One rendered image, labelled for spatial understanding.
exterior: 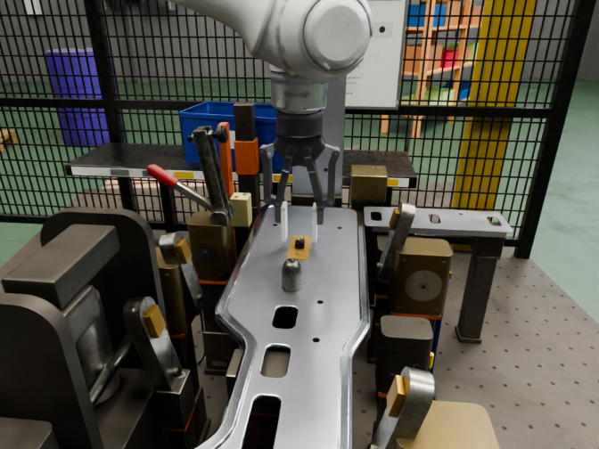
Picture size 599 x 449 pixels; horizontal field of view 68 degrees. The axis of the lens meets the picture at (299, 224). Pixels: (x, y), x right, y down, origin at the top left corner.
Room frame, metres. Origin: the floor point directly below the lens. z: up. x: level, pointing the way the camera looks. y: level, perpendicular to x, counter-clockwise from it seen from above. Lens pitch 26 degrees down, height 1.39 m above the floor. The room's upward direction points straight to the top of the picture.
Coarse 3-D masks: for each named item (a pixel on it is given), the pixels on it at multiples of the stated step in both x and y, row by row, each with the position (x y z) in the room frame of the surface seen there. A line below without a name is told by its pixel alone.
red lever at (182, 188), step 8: (152, 168) 0.73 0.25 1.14; (160, 168) 0.73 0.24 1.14; (152, 176) 0.73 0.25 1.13; (160, 176) 0.72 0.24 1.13; (168, 176) 0.73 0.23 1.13; (168, 184) 0.72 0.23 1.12; (176, 184) 0.72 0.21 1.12; (184, 184) 0.73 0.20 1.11; (184, 192) 0.72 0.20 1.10; (192, 192) 0.72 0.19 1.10; (200, 200) 0.72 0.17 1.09; (208, 200) 0.72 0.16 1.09; (208, 208) 0.72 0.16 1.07
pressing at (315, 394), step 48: (288, 240) 0.74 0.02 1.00; (336, 240) 0.74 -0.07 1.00; (240, 288) 0.58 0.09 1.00; (336, 288) 0.58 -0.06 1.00; (240, 336) 0.46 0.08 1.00; (288, 336) 0.46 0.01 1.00; (336, 336) 0.46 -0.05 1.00; (240, 384) 0.38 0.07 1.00; (288, 384) 0.38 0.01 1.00; (336, 384) 0.38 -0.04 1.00; (240, 432) 0.32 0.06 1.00; (288, 432) 0.32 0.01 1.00; (336, 432) 0.32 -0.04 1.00
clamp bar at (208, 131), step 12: (204, 132) 0.71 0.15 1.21; (204, 144) 0.71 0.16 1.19; (204, 156) 0.71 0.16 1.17; (216, 156) 0.73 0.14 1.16; (204, 168) 0.71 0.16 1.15; (216, 168) 0.73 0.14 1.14; (216, 180) 0.71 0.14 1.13; (216, 192) 0.71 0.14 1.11; (216, 204) 0.71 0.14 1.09; (228, 204) 0.73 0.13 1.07
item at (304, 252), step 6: (294, 240) 0.73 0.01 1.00; (306, 240) 0.73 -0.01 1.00; (294, 246) 0.71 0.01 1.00; (300, 246) 0.70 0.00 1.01; (306, 246) 0.71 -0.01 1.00; (288, 252) 0.69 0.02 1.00; (294, 252) 0.69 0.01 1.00; (300, 252) 0.69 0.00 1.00; (306, 252) 0.69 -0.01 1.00; (300, 258) 0.67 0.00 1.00; (306, 258) 0.67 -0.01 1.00
